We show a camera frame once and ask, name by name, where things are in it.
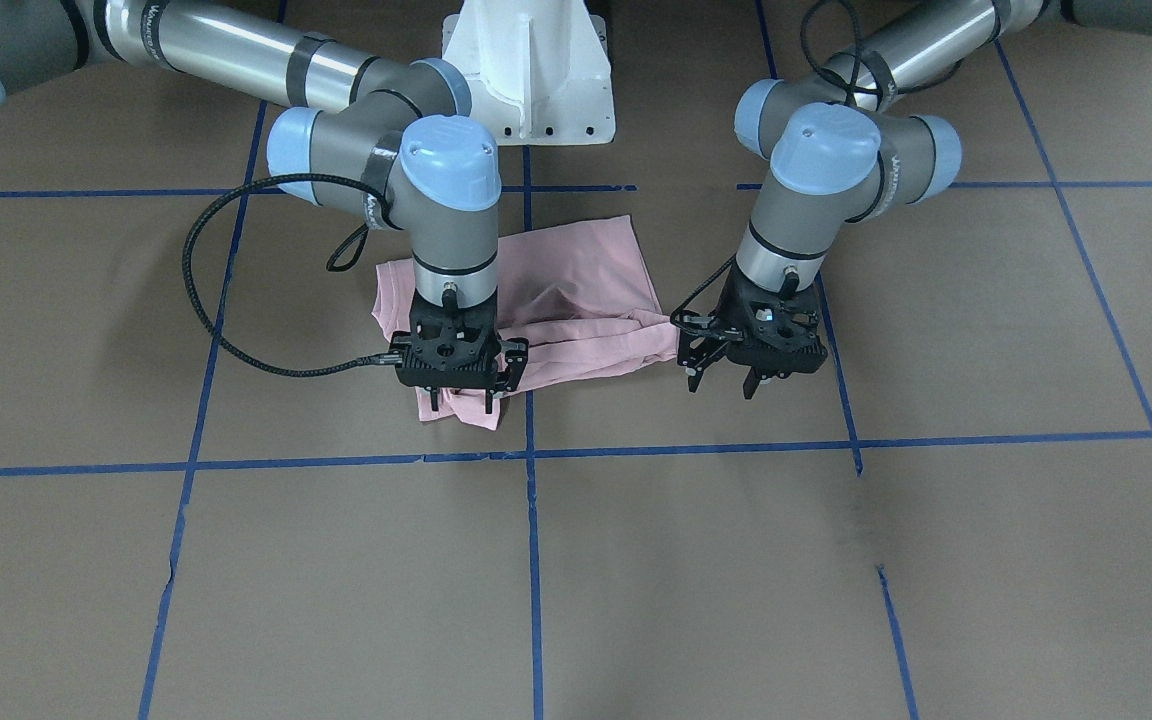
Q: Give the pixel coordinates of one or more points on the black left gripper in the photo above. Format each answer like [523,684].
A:
[731,311]

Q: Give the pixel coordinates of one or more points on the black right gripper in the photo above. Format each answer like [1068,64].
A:
[513,353]

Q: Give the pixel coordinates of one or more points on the pink Snoopy t-shirt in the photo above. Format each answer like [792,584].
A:
[579,294]

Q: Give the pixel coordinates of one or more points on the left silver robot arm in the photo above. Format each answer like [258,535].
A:
[836,157]

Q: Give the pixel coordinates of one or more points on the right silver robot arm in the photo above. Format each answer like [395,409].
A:
[392,143]

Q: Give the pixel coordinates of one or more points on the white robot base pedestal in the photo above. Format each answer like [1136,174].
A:
[539,72]

